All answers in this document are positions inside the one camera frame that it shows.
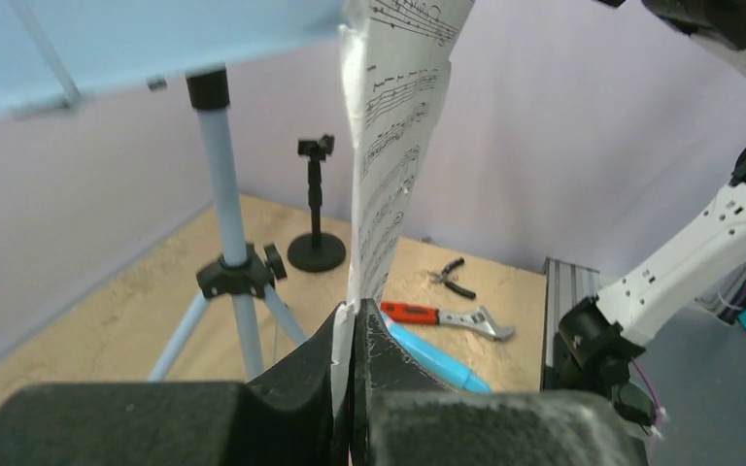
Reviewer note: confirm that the black microphone desk stand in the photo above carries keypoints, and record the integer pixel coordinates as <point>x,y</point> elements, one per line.
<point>316,251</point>

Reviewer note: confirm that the sheet music top page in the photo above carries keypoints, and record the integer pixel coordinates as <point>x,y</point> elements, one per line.
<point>395,59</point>

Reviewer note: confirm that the blue music stand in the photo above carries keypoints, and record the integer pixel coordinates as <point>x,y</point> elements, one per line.
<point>106,107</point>

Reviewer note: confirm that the blue toy microphone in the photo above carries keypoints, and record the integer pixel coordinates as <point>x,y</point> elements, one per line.
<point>436,361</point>

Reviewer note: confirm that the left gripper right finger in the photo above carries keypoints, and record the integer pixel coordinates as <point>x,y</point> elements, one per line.
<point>402,415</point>

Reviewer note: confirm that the small black pliers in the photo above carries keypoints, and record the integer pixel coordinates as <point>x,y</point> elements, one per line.
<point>447,277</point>

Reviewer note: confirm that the red adjustable wrench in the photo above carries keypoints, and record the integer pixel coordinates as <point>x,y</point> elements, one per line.
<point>479,320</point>

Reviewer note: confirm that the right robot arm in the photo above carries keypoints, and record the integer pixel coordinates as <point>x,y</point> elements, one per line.
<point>603,334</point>

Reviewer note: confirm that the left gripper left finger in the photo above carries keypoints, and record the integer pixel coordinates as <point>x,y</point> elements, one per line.
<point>283,417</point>

